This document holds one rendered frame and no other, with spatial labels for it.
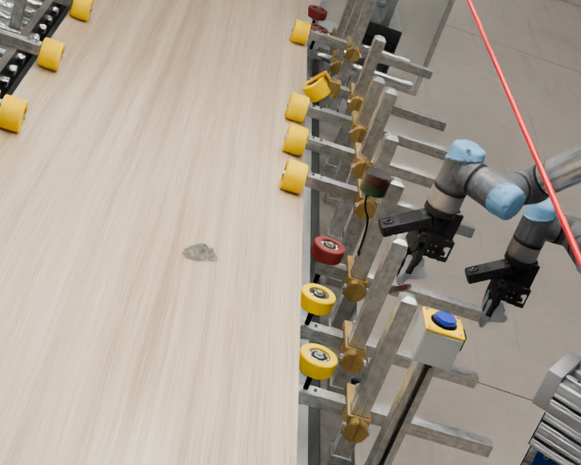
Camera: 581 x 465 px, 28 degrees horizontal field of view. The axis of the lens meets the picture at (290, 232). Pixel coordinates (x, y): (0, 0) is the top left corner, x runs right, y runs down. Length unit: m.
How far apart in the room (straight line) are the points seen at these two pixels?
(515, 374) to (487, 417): 0.40
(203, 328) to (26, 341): 0.38
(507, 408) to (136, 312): 2.28
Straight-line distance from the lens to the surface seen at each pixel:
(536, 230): 2.78
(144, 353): 2.18
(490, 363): 4.54
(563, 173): 2.48
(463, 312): 2.89
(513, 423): 4.26
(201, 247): 2.55
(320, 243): 2.78
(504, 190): 2.42
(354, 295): 2.76
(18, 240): 2.41
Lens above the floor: 2.11
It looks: 26 degrees down
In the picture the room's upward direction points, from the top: 21 degrees clockwise
